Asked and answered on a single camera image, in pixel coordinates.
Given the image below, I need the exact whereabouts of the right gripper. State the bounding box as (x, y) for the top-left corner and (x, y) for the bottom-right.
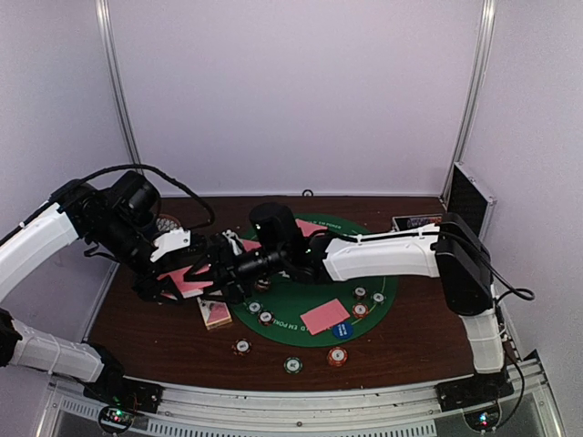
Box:
(185, 241), (288, 303)

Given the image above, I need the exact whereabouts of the red-backed card deck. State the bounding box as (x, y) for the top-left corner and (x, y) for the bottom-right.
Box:
(158, 267), (213, 299)

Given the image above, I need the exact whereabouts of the dealt card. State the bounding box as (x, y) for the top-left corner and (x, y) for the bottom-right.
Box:
(295, 218), (328, 237)
(301, 299), (350, 335)
(241, 239), (261, 251)

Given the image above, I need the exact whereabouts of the black 100 chip stack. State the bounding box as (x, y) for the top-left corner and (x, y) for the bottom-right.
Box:
(232, 339), (251, 356)

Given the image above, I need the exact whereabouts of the green 20 chip stack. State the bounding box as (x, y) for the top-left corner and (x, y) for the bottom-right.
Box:
(283, 357), (303, 374)

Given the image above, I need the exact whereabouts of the orange 5 chip stack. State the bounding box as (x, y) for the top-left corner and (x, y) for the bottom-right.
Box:
(326, 346), (348, 367)

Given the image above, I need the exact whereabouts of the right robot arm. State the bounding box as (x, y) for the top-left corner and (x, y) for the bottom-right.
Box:
(184, 202), (506, 402)

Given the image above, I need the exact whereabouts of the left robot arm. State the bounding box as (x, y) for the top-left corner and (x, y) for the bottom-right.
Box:
(1, 165), (206, 404)

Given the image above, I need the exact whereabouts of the playing card box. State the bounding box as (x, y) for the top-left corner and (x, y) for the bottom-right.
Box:
(197, 298), (232, 330)

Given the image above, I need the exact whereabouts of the patterned round plate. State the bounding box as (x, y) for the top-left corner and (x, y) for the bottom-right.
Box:
(156, 214), (182, 235)

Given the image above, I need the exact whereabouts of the round green poker mat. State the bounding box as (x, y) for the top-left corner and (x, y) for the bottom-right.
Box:
(221, 213), (399, 349)

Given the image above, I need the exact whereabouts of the blue small blind button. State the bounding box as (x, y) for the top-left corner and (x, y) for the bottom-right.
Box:
(332, 321), (354, 340)

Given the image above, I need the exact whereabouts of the aluminium poker chip case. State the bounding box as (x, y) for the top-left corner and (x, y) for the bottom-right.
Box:
(390, 163), (496, 242)

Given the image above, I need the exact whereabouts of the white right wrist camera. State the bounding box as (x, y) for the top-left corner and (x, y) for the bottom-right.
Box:
(221, 229), (245, 256)

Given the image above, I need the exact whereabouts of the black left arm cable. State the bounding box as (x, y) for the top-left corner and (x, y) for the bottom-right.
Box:
(77, 163), (216, 231)

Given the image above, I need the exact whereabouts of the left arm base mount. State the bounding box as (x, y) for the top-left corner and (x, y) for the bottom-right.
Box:
(81, 378), (163, 413)

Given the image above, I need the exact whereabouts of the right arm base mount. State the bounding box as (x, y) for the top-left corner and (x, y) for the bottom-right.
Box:
(435, 374), (514, 412)

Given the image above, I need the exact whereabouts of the front aluminium rail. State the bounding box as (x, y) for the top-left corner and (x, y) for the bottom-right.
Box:
(33, 359), (567, 436)

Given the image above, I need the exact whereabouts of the right aluminium frame post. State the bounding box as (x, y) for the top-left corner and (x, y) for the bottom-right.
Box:
(440, 0), (497, 205)

